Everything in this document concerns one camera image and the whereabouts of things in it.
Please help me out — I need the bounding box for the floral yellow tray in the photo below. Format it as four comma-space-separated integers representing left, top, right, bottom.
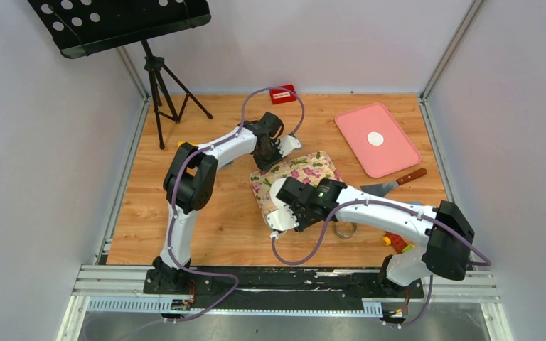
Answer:
249, 151, 342, 238

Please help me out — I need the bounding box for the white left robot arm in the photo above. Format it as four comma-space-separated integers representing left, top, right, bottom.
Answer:
151, 112, 286, 293

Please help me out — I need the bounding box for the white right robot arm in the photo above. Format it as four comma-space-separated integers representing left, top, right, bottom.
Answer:
267, 177, 474, 297

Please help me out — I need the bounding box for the flat white dough wrapper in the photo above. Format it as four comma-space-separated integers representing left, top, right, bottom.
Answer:
367, 131, 385, 146

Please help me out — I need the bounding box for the yellow triangular toy block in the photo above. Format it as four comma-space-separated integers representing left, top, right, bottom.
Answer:
177, 141, 197, 147

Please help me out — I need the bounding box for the pink tray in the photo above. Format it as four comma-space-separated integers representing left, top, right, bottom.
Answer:
334, 103, 422, 178

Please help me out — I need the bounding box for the red yellow toy block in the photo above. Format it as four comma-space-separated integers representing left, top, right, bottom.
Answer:
382, 232, 408, 254

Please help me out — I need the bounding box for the small green toy block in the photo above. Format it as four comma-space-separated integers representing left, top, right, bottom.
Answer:
401, 244, 414, 253

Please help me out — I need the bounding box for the black music stand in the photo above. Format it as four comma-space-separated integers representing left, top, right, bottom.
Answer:
29, 0, 213, 132

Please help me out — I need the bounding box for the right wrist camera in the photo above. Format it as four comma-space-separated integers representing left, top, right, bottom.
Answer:
266, 206, 299, 232

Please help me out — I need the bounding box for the metal scraper wooden handle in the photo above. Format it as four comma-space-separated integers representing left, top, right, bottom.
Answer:
360, 168, 427, 197

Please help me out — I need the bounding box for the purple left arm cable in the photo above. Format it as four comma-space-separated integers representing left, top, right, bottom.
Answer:
80, 87, 306, 341

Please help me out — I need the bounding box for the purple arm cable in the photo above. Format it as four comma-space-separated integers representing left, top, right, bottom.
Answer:
80, 87, 306, 341
269, 199, 492, 329

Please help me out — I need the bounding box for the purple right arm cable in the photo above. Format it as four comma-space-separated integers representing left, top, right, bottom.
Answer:
269, 199, 492, 329

